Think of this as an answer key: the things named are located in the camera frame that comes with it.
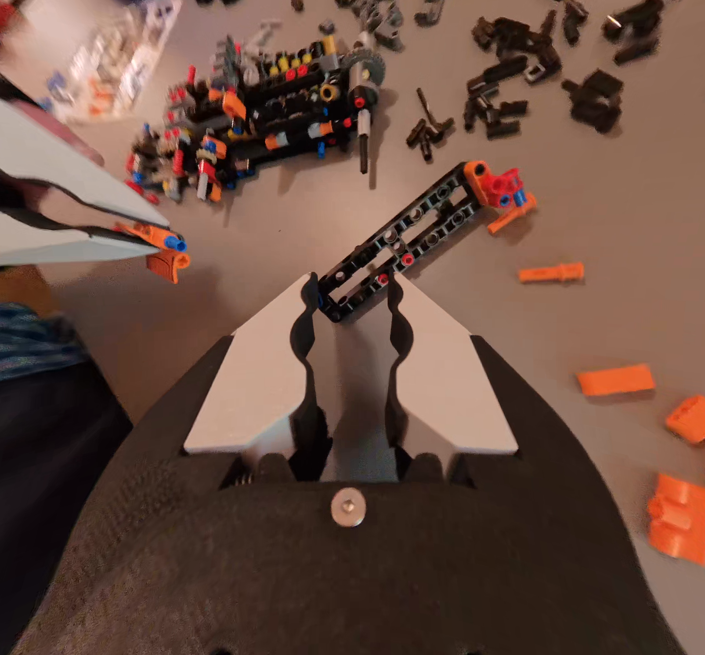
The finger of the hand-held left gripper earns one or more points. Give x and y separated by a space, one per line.
55 159
55 245

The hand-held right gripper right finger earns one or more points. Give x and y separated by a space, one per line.
457 391

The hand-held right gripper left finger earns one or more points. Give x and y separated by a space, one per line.
248 385

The orange lego piece with blue pin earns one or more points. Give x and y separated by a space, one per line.
159 236

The black lego frame with orange end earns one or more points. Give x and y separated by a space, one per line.
478 184

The multicolour lego chassis assembly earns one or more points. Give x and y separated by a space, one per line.
286 99

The lego sticker sheet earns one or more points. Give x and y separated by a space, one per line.
110 66

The orange lego pin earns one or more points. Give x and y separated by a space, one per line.
551 272

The flat orange lego panel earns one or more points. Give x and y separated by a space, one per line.
614 380

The angled orange lego panel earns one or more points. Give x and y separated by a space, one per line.
688 418

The large orange lego panel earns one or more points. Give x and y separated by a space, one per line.
680 517

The pile of black lego pieces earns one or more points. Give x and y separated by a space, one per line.
512 38

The person's dark pants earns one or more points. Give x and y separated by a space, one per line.
44 473

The pile of light grey connectors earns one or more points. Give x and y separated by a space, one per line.
264 33

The pile of dark grey pieces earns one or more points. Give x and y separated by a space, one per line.
435 5

